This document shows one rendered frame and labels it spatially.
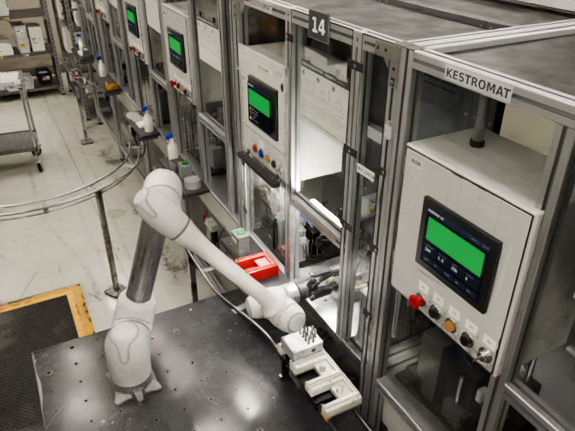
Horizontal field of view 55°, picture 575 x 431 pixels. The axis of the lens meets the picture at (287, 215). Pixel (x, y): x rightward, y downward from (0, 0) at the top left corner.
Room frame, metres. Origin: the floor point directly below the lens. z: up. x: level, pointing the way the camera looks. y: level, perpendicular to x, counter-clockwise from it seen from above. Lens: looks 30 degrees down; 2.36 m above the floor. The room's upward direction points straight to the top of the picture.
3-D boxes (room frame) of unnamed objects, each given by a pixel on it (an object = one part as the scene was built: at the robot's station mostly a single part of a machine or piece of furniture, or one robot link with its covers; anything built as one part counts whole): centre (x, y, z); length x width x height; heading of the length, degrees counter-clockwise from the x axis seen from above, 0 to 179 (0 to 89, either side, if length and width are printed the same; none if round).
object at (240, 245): (2.13, 0.21, 0.97); 0.08 x 0.08 x 0.12; 28
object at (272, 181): (2.12, 0.12, 1.37); 0.36 x 0.04 x 0.04; 28
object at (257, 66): (2.18, 0.00, 1.60); 0.42 x 0.29 x 0.46; 28
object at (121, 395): (1.54, 0.60, 0.71); 0.22 x 0.18 x 0.06; 28
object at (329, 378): (1.44, -0.11, 0.84); 0.36 x 0.14 x 0.10; 28
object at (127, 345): (1.57, 0.61, 0.85); 0.18 x 0.16 x 0.22; 8
